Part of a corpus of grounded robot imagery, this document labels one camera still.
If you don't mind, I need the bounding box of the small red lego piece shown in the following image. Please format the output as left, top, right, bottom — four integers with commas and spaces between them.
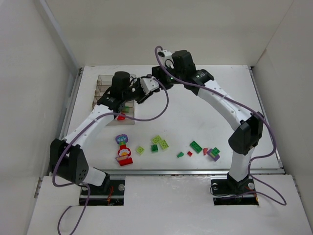
117, 116, 126, 121

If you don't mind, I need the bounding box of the lime green 2x4 brick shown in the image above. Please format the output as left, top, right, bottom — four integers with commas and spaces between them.
151, 135, 162, 144

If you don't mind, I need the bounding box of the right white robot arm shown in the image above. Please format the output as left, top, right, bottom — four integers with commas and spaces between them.
152, 46, 264, 182

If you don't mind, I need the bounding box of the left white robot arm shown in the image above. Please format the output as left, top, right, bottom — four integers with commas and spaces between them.
49, 71, 161, 188

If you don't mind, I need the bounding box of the clear compartment organizer tray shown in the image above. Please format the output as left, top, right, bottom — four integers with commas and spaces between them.
92, 74, 135, 126

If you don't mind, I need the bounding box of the small lime green brick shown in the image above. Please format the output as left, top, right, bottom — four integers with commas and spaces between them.
136, 146, 144, 155

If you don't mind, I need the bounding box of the small dark green brick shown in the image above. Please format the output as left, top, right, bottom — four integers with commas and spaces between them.
151, 144, 158, 153

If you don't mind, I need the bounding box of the purple red flower lego stack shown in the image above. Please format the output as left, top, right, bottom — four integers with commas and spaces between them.
115, 134, 133, 166

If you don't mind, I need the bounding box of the green 2x4 flat brick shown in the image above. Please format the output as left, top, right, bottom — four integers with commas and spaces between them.
190, 141, 202, 154

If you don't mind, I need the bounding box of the purple green lego stack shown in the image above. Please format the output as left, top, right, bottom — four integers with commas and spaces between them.
207, 147, 220, 162

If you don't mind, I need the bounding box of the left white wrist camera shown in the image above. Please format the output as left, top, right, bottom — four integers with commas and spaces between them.
140, 77, 159, 95

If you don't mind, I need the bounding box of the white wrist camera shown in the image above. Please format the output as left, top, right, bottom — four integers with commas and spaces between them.
157, 49, 174, 69
140, 77, 159, 95

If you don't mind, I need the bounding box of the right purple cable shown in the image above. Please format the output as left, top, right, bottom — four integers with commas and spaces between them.
155, 46, 287, 206

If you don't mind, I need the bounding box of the purple cable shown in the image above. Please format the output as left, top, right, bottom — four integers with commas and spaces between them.
52, 78, 171, 235
155, 46, 287, 206

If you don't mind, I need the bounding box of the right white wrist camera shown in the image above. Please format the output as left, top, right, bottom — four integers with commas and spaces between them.
157, 49, 174, 69

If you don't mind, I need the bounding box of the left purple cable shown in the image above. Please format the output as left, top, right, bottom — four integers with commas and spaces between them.
52, 78, 171, 235

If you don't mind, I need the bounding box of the aluminium front rail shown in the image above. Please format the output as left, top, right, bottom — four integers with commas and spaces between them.
104, 168, 286, 176

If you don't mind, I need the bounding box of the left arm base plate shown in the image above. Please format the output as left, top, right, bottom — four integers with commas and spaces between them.
79, 168, 126, 206

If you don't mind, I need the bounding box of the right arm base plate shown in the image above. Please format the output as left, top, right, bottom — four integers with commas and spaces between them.
210, 175, 259, 206

